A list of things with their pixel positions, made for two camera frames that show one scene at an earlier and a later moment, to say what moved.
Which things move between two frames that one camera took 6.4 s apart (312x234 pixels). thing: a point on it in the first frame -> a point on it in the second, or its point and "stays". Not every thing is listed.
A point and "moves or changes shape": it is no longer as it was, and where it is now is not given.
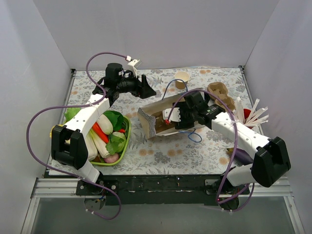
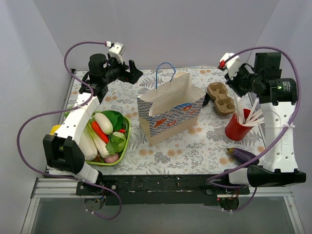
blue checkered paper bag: [151, 122] moves or changes shape
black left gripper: [142, 86] -> [126, 74]
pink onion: [111, 158] stays
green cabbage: [117, 143] stays
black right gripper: [183, 118] -> [234, 86]
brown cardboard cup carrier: [219, 89] stays
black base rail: [168, 190] stays
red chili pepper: [98, 130] stays
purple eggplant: [241, 157] stays
